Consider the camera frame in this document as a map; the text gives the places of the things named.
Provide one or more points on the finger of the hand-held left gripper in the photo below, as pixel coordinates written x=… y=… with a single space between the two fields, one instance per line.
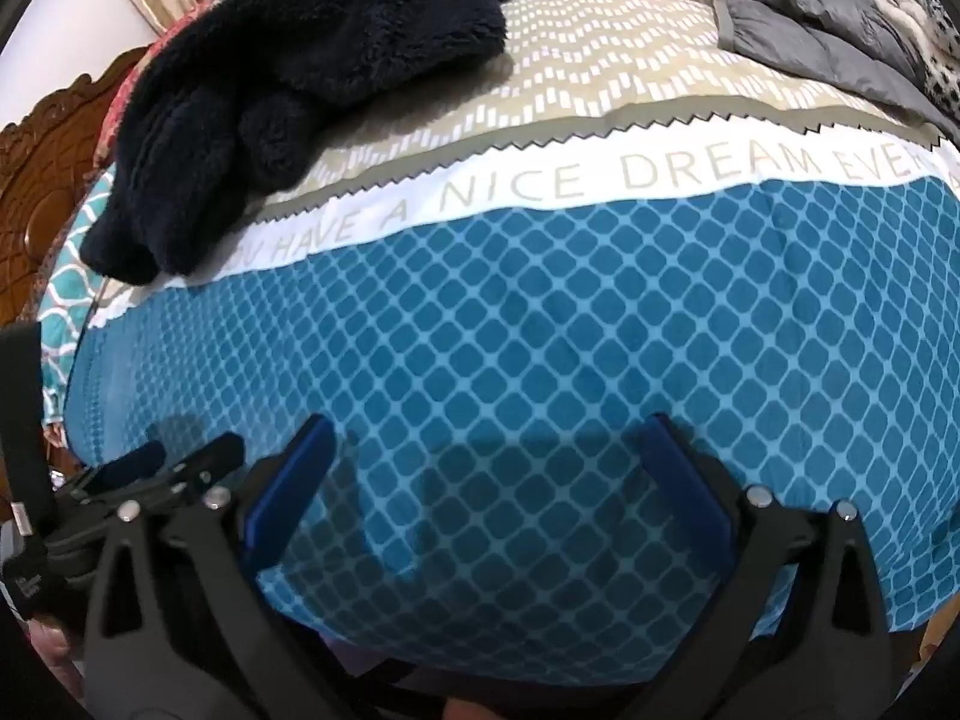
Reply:
x=214 y=456
x=129 y=465

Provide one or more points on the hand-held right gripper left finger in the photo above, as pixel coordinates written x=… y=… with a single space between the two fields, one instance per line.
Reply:
x=294 y=484

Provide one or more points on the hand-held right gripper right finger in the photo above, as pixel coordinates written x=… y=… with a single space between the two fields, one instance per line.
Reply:
x=684 y=478

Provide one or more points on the teal patterned pillow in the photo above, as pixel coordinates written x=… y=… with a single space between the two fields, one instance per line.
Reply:
x=64 y=292

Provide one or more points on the teal and beige printed bedspread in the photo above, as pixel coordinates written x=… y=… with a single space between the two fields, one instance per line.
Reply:
x=525 y=277

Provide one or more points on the carved wooden headboard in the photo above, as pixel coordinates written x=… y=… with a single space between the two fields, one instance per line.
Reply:
x=37 y=187

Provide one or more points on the dark navy fleece garment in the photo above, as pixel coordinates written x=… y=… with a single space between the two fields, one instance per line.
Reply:
x=300 y=60

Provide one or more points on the red patterned pillow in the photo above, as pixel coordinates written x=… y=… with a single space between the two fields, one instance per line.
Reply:
x=161 y=41

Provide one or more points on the white black-spotted cloth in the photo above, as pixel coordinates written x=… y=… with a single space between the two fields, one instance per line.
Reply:
x=941 y=82

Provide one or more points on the grey puffer jacket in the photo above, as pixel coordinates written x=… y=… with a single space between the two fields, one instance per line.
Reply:
x=787 y=4

